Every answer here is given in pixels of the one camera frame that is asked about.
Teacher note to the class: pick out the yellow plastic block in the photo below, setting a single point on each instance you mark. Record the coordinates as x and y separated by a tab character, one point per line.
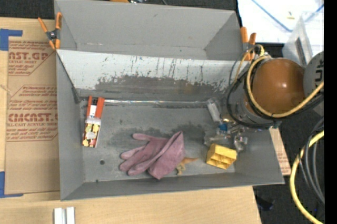
221	156

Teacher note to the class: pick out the orange toy dinosaur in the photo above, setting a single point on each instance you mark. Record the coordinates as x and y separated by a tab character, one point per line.
184	163

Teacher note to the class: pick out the brown cardboard board, red print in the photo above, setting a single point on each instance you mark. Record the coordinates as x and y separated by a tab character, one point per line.
31	159

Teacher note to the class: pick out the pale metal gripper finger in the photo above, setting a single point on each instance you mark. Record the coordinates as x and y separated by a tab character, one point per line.
213	111
214	140

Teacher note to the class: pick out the orange and white packet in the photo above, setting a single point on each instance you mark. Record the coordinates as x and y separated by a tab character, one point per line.
93	122

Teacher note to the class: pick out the grey metal bin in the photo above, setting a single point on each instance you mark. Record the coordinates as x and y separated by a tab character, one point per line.
147	33

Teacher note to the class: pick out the pink rubber glove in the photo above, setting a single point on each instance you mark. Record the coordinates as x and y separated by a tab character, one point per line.
158	155

